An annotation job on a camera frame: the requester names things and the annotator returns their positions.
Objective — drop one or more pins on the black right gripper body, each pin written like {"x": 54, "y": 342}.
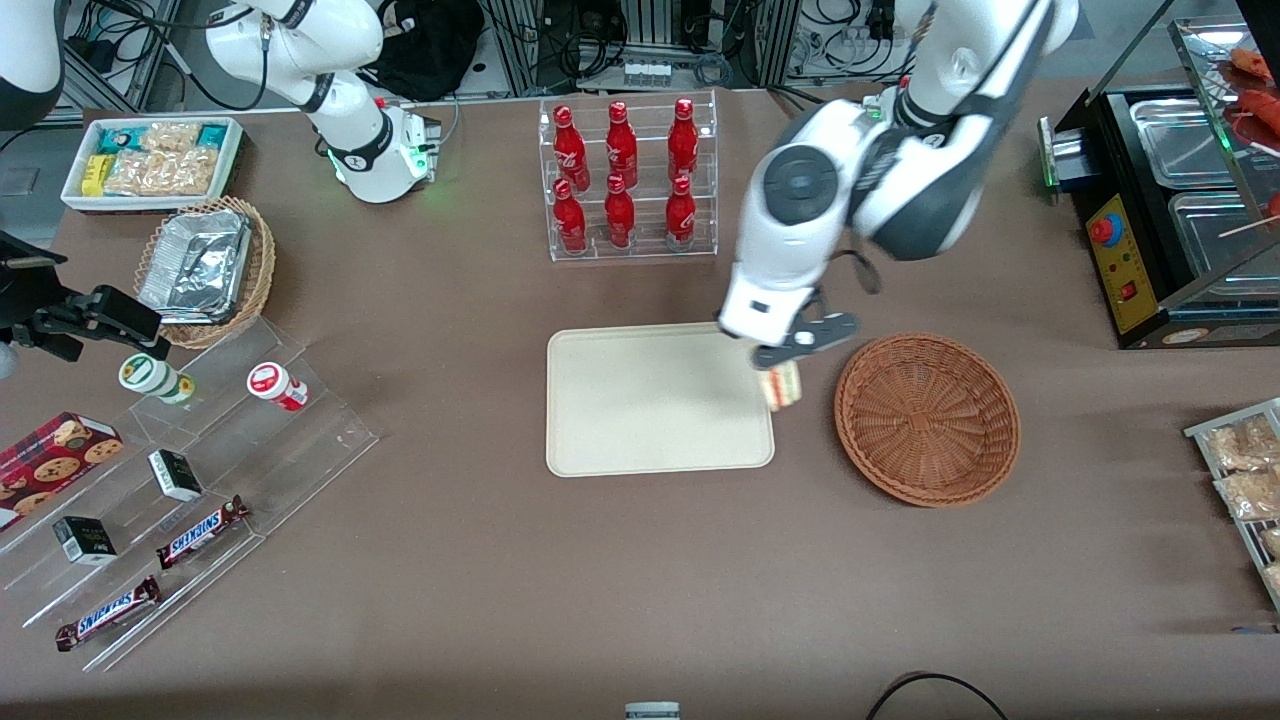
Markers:
{"x": 33, "y": 322}

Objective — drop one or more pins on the triangular sandwich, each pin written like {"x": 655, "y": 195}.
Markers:
{"x": 782, "y": 388}

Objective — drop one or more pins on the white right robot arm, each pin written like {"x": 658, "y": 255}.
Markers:
{"x": 372, "y": 150}

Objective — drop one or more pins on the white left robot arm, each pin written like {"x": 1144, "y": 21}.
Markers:
{"x": 800, "y": 230}

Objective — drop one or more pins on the brown wicker basket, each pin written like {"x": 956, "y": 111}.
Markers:
{"x": 925, "y": 420}

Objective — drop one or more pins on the beige plastic tray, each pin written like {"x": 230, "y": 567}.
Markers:
{"x": 650, "y": 400}

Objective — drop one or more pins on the light wicker basket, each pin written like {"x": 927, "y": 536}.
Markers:
{"x": 262, "y": 270}

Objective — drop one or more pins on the green lid white cup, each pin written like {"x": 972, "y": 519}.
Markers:
{"x": 150, "y": 377}

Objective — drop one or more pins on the aluminium foil container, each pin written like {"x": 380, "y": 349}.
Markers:
{"x": 195, "y": 265}

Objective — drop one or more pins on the white plastic bin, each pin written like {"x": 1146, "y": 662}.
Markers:
{"x": 75, "y": 198}

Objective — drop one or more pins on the red cola bottle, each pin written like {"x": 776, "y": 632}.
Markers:
{"x": 619, "y": 216}
{"x": 569, "y": 220}
{"x": 570, "y": 150}
{"x": 680, "y": 214}
{"x": 683, "y": 142}
{"x": 621, "y": 148}

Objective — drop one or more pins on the clear acrylic bottle rack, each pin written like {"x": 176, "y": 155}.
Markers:
{"x": 650, "y": 250}

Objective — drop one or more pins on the yellow snack pack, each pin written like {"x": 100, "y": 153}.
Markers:
{"x": 94, "y": 175}

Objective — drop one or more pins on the clear bag of crackers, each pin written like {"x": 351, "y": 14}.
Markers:
{"x": 160, "y": 172}

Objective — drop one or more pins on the red lid white cup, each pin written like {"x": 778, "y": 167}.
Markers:
{"x": 275, "y": 385}

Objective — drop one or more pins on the red cookie box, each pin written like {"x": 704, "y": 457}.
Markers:
{"x": 50, "y": 465}

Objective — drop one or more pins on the small black box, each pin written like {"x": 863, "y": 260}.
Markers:
{"x": 175, "y": 475}
{"x": 85, "y": 540}

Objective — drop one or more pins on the teal snack pack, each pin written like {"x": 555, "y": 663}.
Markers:
{"x": 118, "y": 140}
{"x": 213, "y": 136}

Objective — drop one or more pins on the clear acrylic stepped shelf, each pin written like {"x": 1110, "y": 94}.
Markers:
{"x": 300, "y": 450}

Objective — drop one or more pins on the brown Snickers bar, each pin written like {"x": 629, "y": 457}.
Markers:
{"x": 200, "y": 532}
{"x": 108, "y": 613}

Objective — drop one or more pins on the white power strip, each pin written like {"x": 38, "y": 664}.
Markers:
{"x": 647, "y": 73}

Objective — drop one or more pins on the black food warmer machine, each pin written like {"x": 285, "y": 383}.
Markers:
{"x": 1130, "y": 290}

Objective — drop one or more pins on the small grey device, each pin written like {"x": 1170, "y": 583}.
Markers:
{"x": 652, "y": 711}

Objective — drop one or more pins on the steel warmer pan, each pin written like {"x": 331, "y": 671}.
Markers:
{"x": 1180, "y": 145}
{"x": 1215, "y": 235}

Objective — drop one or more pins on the black bag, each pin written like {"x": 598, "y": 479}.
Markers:
{"x": 430, "y": 50}

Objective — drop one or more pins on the clear bag of snacks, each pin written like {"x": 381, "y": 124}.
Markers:
{"x": 1240, "y": 445}
{"x": 1272, "y": 543}
{"x": 1250, "y": 495}

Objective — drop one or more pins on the orange sausage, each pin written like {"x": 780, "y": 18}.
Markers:
{"x": 1262, "y": 105}
{"x": 1252, "y": 63}

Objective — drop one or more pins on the aluminium frame rack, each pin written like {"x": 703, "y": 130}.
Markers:
{"x": 520, "y": 40}

